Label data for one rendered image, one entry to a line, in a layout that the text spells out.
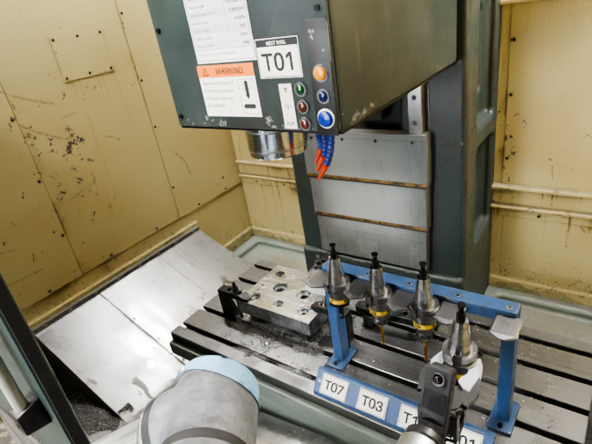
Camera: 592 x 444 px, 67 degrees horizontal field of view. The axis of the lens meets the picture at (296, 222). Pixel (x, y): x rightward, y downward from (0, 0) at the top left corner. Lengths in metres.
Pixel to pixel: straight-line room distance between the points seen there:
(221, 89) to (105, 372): 1.25
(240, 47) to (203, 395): 0.63
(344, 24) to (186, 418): 0.65
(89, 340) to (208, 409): 1.44
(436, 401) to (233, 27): 0.75
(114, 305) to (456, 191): 1.44
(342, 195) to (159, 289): 0.94
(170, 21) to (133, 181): 1.19
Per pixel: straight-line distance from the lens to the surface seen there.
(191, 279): 2.17
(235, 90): 0.96
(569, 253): 2.00
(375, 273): 1.03
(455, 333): 0.89
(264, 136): 1.12
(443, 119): 1.49
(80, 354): 1.97
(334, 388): 1.26
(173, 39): 1.06
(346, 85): 0.84
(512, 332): 1.00
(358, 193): 1.67
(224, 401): 0.60
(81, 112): 2.01
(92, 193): 2.04
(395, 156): 1.54
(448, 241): 1.66
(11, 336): 1.15
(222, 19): 0.95
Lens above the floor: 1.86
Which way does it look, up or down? 26 degrees down
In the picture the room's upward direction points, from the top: 10 degrees counter-clockwise
